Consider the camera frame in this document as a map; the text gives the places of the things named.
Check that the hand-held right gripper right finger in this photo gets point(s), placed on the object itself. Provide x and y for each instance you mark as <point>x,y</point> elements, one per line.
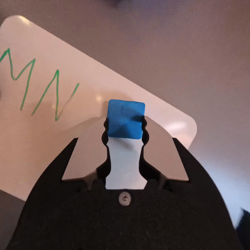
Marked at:
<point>164,156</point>

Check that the blue whiteboard eraser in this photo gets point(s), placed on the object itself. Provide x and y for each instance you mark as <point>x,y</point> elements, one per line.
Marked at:
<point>125,119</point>

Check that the blue plastic bin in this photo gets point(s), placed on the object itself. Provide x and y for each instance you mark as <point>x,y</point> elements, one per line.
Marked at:
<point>244,230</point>

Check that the white whiteboard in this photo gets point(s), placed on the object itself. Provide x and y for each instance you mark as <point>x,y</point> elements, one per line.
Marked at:
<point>78,78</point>

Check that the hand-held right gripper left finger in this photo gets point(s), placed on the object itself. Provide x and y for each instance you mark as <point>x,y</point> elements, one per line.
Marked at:
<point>86,156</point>

